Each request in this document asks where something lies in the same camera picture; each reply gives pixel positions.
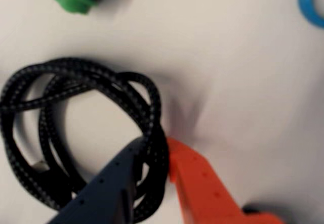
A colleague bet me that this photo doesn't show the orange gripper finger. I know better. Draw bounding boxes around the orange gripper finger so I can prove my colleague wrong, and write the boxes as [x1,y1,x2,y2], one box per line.
[167,137,287,224]

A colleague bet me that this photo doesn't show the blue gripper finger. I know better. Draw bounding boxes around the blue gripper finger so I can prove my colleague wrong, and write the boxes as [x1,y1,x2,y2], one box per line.
[47,137,146,224]

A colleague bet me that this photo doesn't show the black braided USB cable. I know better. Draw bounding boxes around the black braided USB cable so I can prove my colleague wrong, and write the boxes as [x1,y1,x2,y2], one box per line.
[0,57,170,224]

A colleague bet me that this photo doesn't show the black bike light red lens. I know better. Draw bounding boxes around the black bike light red lens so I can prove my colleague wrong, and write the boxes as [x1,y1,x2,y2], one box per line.
[241,203,284,218]

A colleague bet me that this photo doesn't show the blue handled scissors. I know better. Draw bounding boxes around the blue handled scissors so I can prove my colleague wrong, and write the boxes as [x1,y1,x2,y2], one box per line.
[296,0,324,30]

